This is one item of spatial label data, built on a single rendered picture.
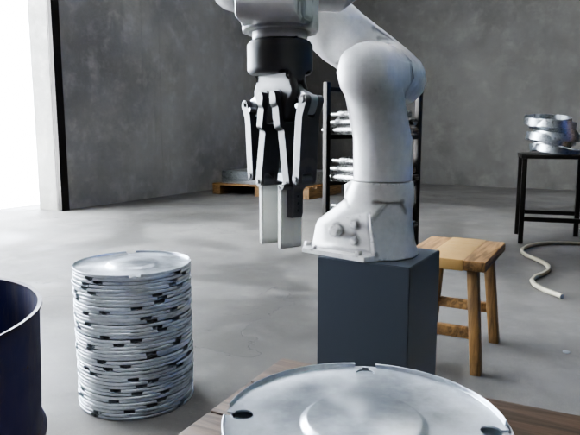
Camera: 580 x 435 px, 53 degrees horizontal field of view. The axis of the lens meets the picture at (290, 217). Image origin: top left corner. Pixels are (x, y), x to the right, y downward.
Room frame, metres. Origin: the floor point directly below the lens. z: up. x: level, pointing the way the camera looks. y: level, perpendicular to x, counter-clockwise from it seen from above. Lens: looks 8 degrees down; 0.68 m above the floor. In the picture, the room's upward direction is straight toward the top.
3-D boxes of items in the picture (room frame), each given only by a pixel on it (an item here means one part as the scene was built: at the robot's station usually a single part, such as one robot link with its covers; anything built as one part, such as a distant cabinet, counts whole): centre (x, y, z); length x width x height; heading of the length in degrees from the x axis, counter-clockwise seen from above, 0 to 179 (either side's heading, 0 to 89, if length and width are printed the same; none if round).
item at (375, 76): (1.08, -0.16, 0.71); 0.18 x 0.11 x 0.25; 150
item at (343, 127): (3.32, -0.45, 0.47); 0.46 x 0.43 x 0.95; 40
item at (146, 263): (1.46, 0.40, 0.35); 0.29 x 0.29 x 0.01
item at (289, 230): (0.67, 0.00, 0.58); 0.03 x 0.01 x 0.07; 126
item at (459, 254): (1.77, -0.51, 0.16); 0.34 x 0.24 x 0.34; 152
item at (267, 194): (0.71, 0.02, 0.58); 0.03 x 0.01 x 0.07; 126
